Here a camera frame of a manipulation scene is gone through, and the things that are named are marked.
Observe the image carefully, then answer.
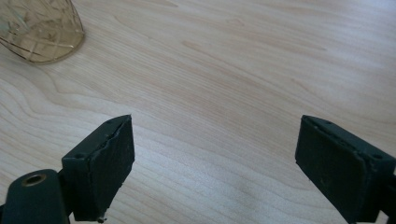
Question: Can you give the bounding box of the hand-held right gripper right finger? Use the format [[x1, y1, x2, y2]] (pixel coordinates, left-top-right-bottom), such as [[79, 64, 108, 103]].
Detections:
[[294, 114, 396, 224]]

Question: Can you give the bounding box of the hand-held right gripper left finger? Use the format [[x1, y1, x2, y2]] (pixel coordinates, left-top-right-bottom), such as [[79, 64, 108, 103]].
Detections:
[[61, 114, 136, 223]]

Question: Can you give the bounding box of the amber glass mug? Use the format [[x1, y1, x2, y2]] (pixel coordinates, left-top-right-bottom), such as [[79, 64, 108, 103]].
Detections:
[[0, 0, 86, 65]]

